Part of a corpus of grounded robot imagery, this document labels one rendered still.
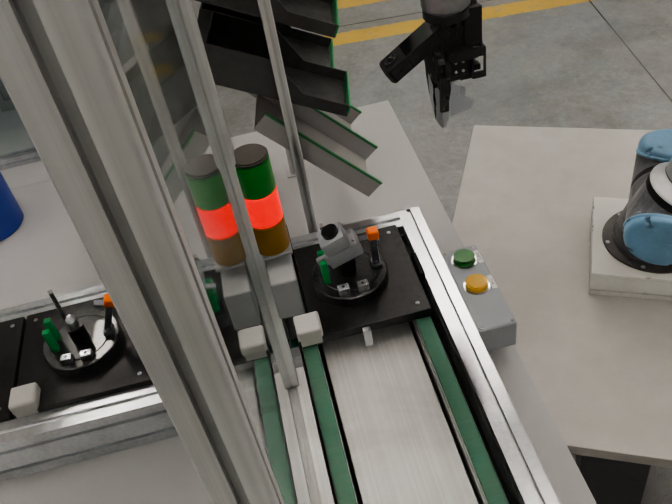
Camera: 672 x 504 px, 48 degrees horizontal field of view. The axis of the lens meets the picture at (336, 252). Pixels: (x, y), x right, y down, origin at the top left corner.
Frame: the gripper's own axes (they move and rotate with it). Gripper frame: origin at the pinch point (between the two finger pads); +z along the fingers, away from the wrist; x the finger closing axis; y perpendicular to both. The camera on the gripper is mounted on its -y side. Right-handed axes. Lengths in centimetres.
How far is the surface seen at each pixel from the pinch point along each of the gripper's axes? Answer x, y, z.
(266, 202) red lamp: -26.3, -31.1, -12.0
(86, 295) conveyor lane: 10, -71, 27
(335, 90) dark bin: 23.5, -13.6, 3.5
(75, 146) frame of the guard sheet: -83, -35, -59
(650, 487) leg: -13, 49, 122
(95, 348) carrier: -8, -67, 24
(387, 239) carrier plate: 3.2, -10.7, 26.3
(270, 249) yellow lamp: -26.4, -32.2, -4.1
